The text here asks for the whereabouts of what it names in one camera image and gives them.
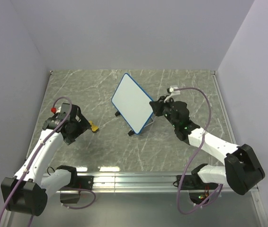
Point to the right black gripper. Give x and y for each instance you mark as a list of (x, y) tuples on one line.
[(158, 106)]

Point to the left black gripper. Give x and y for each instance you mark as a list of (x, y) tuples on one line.
[(83, 125)]

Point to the yellow eraser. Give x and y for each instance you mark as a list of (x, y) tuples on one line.
[(93, 127)]

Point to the blue framed whiteboard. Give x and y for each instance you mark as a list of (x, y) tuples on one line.
[(131, 100)]

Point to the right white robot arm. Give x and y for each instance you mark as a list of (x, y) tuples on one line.
[(240, 170)]

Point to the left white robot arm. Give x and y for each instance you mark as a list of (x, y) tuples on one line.
[(27, 191)]

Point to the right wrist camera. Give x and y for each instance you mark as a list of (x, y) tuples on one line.
[(172, 91)]

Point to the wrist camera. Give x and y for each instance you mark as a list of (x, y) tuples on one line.
[(55, 110), (172, 91)]

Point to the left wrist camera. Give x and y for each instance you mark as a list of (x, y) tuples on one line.
[(55, 110)]

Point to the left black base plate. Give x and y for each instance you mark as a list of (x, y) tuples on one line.
[(81, 182)]

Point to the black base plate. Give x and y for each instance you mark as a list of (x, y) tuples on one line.
[(191, 182), (81, 182)]

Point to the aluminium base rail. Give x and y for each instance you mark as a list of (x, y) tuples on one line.
[(141, 182)]

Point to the aluminium side rail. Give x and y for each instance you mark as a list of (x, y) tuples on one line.
[(220, 125)]

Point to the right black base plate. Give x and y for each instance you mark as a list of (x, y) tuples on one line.
[(191, 182)]

